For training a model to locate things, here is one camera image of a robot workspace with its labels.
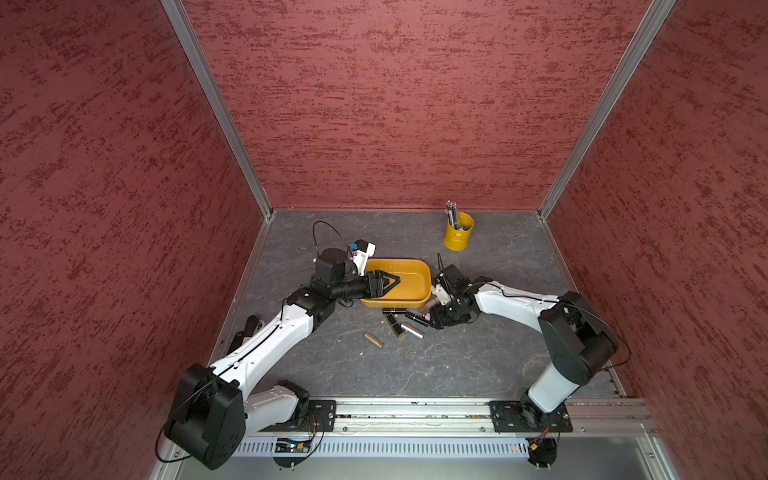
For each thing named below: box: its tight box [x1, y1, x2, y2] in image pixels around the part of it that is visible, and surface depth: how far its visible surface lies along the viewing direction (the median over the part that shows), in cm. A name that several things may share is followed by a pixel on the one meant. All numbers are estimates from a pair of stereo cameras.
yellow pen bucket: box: [444, 212, 475, 252], surface depth 107 cm
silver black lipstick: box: [400, 322, 425, 339], surface depth 89 cm
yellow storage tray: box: [360, 258, 432, 309], surface depth 99 cm
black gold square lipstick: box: [384, 313, 405, 338], surface depth 90 cm
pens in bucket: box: [444, 200, 468, 231], surface depth 102 cm
